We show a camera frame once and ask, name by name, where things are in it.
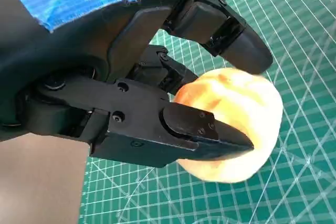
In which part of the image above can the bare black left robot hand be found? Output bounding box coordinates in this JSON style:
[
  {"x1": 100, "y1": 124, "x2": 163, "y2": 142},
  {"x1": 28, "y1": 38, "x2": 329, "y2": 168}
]
[{"x1": 0, "y1": 0, "x2": 274, "y2": 169}]

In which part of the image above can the round toy bread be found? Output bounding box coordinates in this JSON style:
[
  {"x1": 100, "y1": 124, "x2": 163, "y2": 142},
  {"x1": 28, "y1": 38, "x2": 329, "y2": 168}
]
[{"x1": 173, "y1": 68, "x2": 284, "y2": 184}]

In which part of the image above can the green cutting mat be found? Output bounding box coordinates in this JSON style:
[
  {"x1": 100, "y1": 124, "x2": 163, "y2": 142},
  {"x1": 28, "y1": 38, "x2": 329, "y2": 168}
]
[{"x1": 78, "y1": 0, "x2": 336, "y2": 224}]

